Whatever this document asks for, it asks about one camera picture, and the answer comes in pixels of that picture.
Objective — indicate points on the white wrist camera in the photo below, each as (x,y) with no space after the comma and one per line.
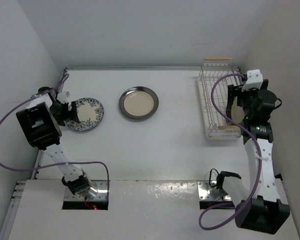
(62,97)
(254,80)

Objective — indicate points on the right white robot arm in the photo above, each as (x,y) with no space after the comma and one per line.
(259,208)

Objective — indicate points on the black checkered rim plate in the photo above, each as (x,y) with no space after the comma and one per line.
(234,112)

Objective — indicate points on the metal base plate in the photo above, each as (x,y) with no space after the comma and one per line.
(98,194)
(210,194)

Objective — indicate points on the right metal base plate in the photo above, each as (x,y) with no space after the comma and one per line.
(210,194)

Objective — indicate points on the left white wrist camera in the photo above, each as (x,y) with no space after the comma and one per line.
(62,97)

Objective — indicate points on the dark rimmed cream plate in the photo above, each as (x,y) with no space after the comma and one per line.
(138,103)

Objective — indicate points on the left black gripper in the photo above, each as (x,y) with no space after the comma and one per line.
(67,115)

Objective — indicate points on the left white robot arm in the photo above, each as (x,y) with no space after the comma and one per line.
(40,122)

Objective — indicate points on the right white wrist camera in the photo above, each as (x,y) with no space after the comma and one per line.
(254,80)

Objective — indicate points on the blue floral plate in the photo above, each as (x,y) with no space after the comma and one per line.
(90,113)

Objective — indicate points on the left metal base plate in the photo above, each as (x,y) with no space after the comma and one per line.
(98,194)

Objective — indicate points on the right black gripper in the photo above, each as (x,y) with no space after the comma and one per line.
(239,93)

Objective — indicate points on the white wire dish rack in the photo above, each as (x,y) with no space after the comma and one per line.
(219,64)

